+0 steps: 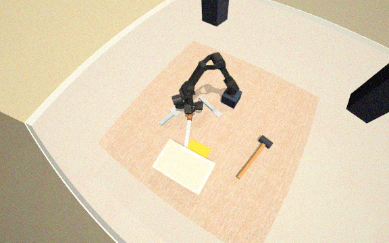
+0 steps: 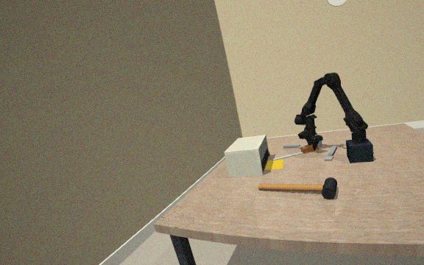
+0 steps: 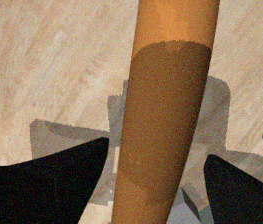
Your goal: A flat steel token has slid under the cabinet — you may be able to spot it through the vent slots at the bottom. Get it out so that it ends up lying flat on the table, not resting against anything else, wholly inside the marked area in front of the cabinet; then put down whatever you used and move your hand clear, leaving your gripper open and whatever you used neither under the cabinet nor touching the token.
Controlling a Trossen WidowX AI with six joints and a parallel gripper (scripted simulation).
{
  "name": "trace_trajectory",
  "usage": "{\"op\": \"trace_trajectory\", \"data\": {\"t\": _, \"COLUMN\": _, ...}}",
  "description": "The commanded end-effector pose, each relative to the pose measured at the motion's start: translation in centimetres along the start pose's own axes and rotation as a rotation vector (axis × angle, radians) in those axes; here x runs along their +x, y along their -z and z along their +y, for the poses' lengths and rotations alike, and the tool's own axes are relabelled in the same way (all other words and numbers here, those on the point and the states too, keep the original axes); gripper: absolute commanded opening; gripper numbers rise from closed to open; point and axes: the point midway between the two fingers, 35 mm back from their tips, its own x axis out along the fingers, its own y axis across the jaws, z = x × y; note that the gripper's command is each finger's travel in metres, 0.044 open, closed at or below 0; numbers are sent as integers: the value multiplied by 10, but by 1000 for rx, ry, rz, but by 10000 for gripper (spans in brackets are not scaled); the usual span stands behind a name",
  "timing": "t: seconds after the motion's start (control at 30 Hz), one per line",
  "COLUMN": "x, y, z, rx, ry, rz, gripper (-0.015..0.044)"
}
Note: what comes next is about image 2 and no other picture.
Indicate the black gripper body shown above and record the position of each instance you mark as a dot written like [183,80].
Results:
[313,136]

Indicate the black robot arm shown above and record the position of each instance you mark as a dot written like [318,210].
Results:
[352,118]

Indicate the mallet with wooden handle and black head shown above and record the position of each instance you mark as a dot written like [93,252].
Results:
[328,189]

